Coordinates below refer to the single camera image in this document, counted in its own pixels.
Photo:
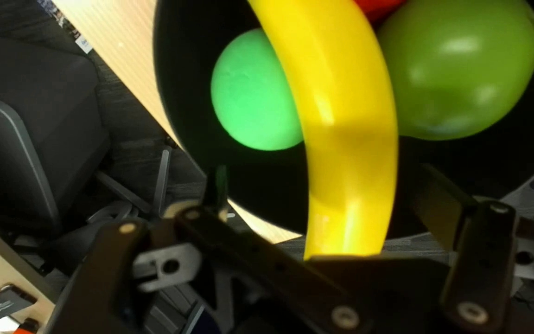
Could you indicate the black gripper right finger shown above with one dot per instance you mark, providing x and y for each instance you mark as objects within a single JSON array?
[{"x": 478, "y": 265}]

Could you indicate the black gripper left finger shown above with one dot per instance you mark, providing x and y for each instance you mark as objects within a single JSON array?
[{"x": 94, "y": 289}]

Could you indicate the yellow toy banana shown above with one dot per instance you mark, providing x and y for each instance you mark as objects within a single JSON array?
[{"x": 342, "y": 122}]

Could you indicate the green toy avocado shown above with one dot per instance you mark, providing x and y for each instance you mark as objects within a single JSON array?
[{"x": 459, "y": 67}]

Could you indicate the black bowl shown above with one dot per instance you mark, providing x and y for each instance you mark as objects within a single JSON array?
[{"x": 187, "y": 74}]

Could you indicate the light green foam ball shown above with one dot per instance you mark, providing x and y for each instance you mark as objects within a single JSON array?
[{"x": 251, "y": 93}]

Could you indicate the red toy strawberry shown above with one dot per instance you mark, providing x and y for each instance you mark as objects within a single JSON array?
[{"x": 379, "y": 7}]

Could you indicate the long black bar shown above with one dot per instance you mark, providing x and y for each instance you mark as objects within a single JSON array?
[{"x": 1, "y": 306}]

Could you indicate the black mesh office chair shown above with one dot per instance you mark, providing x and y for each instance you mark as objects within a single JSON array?
[{"x": 20, "y": 122}]

